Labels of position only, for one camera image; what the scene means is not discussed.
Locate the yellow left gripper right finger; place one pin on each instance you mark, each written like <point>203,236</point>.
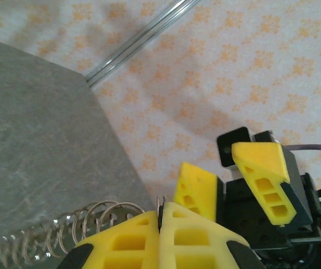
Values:
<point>219,246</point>

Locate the aluminium frame post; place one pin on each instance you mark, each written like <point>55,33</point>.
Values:
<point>137,36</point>

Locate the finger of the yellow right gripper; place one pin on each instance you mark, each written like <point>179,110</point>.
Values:
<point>261,157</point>
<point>202,185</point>

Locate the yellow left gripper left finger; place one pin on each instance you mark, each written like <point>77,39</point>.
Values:
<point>149,252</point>

